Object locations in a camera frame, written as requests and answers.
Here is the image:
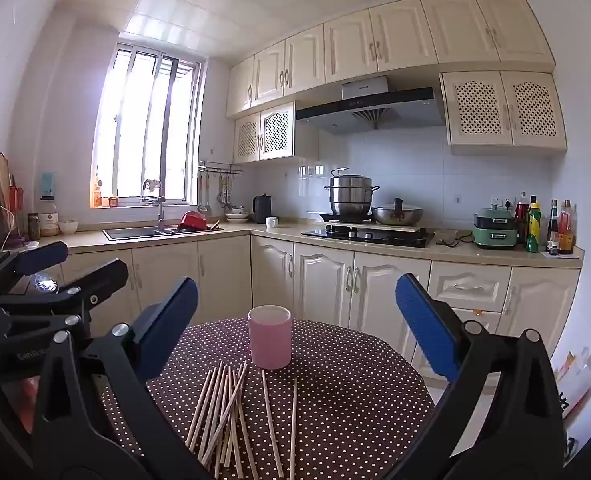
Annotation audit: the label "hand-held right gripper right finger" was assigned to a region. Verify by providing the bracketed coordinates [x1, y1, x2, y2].
[385, 272, 569, 480]

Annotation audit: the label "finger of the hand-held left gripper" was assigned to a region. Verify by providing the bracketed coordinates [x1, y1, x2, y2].
[0, 241, 70, 297]
[0, 259, 130, 336]

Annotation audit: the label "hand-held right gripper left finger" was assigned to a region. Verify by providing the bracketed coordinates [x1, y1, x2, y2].
[30, 276, 214, 480]

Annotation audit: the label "pile of wooden chopsticks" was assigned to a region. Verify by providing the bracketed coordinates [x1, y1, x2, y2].
[184, 360, 260, 480]

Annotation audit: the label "pink cup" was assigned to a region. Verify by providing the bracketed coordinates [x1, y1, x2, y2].
[248, 305, 293, 371]

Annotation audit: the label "thin wooden chopstick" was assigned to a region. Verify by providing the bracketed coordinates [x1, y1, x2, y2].
[290, 377, 299, 480]
[262, 370, 281, 477]

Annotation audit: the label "person's left hand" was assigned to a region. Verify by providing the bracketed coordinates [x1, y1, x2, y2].
[0, 381, 40, 433]

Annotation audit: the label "shiny steel bin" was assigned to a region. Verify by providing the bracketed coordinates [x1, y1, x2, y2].
[26, 270, 61, 296]

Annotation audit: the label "large jar white label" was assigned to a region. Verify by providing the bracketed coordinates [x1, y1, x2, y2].
[40, 195, 60, 237]

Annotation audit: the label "stainless steel sink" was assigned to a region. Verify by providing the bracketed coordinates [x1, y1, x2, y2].
[103, 226, 186, 241]

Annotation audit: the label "cream cabinet drawer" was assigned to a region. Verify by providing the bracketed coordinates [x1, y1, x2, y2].
[428, 261, 512, 312]
[450, 308, 503, 333]

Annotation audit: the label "wooden cutting board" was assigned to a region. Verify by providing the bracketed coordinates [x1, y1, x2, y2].
[0, 152, 14, 233]

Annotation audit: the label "chrome faucet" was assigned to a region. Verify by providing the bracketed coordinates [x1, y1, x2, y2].
[143, 178, 166, 233]

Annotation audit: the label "brown striped table mat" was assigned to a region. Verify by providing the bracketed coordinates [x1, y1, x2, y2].
[98, 317, 436, 480]

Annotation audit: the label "red basin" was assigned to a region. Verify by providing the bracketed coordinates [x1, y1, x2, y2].
[178, 211, 209, 233]

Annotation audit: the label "cream base cabinets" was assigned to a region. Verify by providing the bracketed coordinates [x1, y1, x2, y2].
[58, 220, 583, 381]

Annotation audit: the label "black glass cooktop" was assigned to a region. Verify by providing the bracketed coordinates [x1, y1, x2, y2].
[301, 224, 435, 249]

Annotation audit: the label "stainless steel wok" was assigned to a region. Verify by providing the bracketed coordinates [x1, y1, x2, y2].
[371, 198, 425, 226]

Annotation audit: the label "green multi cooker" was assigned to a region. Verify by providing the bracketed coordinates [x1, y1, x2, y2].
[472, 207, 519, 250]

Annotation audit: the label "black induction cooker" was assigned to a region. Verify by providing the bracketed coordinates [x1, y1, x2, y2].
[319, 211, 376, 223]

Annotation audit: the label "dark bottle red cap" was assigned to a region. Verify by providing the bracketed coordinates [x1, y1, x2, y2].
[514, 201, 530, 243]

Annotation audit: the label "black electric kettle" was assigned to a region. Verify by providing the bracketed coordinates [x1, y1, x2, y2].
[253, 194, 272, 224]

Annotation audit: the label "green yellow bottle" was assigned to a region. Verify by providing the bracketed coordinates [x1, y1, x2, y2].
[525, 196, 542, 253]

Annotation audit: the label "stainless steel steamer pot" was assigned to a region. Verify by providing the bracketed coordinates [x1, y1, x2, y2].
[324, 167, 380, 216]

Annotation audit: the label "kitchen window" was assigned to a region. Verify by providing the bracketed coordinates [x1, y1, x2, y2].
[90, 40, 204, 208]

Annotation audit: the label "dark sauce bottle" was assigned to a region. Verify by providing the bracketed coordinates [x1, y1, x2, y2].
[547, 199, 560, 255]

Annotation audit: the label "red sauce bottle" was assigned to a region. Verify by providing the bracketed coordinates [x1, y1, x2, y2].
[558, 200, 576, 255]

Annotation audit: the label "black range hood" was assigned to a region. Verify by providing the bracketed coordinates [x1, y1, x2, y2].
[295, 76, 446, 136]

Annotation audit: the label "white charging cable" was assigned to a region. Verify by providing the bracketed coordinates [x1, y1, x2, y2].
[0, 182, 19, 251]

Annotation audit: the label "metal wall utensil rail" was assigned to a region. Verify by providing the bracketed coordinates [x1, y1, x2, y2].
[198, 160, 244, 176]

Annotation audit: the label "lattice door wall cabinet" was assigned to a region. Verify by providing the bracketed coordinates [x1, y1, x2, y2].
[440, 71, 569, 156]
[233, 101, 296, 163]

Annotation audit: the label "cream wall cabinet row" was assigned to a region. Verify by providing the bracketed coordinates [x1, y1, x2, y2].
[226, 0, 556, 120]

